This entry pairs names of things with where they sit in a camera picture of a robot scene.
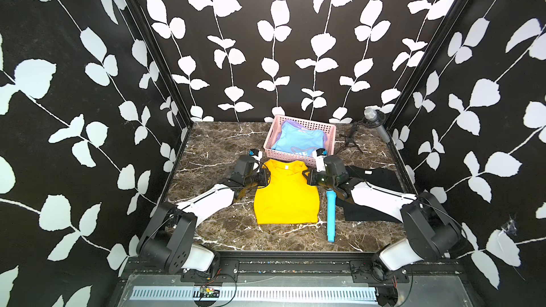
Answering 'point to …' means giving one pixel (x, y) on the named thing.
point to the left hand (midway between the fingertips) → (271, 169)
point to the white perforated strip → (258, 295)
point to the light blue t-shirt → (296, 140)
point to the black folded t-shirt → (383, 177)
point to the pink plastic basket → (330, 130)
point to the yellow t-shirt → (288, 198)
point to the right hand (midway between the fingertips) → (300, 169)
